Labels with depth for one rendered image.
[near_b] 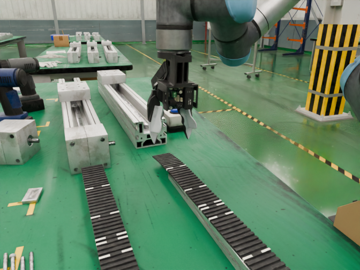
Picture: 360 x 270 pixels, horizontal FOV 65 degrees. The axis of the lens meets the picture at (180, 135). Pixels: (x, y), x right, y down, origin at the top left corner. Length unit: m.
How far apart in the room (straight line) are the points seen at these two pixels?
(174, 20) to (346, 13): 3.35
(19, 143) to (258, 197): 0.62
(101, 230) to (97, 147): 0.28
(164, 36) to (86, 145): 0.33
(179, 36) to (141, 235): 0.38
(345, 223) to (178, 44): 0.45
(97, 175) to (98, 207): 0.12
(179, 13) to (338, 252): 0.51
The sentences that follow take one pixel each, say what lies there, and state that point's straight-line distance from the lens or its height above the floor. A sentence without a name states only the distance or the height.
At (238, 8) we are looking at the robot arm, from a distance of 0.55.
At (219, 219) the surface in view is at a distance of 0.53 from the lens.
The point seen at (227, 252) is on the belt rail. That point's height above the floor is 0.79.
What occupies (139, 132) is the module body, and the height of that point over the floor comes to 0.83.
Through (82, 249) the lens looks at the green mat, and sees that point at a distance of 0.55.
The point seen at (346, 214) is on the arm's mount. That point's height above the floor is 0.82.
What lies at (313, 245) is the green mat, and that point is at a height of 0.78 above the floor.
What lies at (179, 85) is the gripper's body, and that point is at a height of 1.02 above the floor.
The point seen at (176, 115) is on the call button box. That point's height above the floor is 0.84.
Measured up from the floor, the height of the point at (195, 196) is 0.81.
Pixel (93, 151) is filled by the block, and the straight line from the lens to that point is 0.75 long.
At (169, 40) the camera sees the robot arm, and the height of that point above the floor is 1.10.
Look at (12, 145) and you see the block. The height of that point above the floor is 0.84.
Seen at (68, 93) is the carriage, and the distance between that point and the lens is 1.12.
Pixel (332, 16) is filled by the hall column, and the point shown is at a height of 1.18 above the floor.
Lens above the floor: 1.14
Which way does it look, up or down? 22 degrees down
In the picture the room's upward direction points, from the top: straight up
